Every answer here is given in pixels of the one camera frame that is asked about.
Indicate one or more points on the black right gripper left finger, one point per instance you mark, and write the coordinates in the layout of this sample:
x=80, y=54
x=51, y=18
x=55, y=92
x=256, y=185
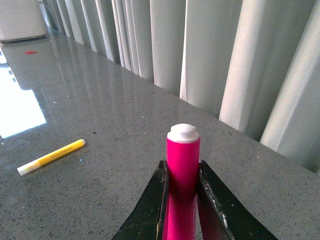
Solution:
x=147, y=220

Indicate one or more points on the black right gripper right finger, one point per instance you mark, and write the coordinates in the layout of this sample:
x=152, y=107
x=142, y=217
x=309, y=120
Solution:
x=221, y=215

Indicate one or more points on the pink highlighter pen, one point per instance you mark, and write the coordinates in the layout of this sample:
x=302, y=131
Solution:
x=182, y=155

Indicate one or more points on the yellow highlighter pen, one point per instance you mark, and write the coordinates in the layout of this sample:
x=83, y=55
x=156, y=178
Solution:
x=35, y=164

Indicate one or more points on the white pleated curtain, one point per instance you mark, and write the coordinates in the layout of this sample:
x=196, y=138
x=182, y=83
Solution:
x=253, y=64

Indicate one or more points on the small red object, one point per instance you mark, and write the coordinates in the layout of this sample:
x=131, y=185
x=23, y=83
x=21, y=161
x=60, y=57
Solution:
x=30, y=52

